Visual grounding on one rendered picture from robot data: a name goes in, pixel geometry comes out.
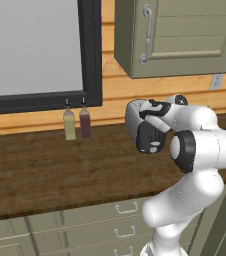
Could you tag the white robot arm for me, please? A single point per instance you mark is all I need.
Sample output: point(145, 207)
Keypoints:
point(198, 186)

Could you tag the dark red sauce bottle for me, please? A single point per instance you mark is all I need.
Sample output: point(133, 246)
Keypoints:
point(85, 125)

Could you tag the yellow oil bottle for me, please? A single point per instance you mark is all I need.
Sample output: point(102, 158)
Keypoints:
point(69, 126)

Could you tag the black framed window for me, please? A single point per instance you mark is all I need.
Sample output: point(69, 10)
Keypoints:
point(91, 50)

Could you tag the narrow olive drawer front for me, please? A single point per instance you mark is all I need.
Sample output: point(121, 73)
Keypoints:
point(45, 221)

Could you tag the olive corner base cupboard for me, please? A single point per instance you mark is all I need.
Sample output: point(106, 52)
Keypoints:
point(223, 223)

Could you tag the olive base cupboard door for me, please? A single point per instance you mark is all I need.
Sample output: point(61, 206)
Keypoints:
point(5, 241)

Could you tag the olive wall cupboard body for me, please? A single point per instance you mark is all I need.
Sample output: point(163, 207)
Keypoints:
point(123, 33)

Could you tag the white wall socket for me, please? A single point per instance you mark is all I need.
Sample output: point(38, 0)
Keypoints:
point(216, 82)

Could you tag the olive wall cupboard door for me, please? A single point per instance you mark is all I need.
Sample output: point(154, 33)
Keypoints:
point(188, 36)

